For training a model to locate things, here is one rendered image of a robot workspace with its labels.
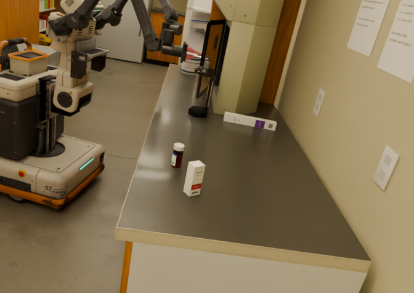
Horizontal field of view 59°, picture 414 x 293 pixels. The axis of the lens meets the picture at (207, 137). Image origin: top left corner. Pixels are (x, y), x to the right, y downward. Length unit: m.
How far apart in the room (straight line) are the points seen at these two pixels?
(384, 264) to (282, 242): 0.28
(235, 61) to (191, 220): 1.02
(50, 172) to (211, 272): 1.67
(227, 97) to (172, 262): 1.07
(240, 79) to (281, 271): 1.08
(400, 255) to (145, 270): 0.67
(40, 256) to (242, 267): 1.50
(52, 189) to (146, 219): 1.56
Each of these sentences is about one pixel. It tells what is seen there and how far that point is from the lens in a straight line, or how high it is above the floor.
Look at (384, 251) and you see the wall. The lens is 1.17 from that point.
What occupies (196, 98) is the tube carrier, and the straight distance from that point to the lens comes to 1.80.
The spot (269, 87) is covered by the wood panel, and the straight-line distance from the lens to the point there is 2.32.
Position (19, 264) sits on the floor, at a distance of 2.31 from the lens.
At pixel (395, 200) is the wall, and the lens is 1.14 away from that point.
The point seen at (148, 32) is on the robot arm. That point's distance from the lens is 1.99.
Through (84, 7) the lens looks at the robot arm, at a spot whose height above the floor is 1.32.
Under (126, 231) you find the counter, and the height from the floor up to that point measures 0.93.
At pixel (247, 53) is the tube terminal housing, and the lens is 1.87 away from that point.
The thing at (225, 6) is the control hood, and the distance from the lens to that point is 1.83.
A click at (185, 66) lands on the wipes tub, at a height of 1.00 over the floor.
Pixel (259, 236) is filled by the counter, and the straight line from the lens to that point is 1.07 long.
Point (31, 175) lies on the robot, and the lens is 2.59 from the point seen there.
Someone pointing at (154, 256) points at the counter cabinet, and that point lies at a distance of 1.04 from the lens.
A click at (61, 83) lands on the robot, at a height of 0.83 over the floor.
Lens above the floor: 1.55
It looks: 22 degrees down
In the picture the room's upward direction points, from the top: 11 degrees clockwise
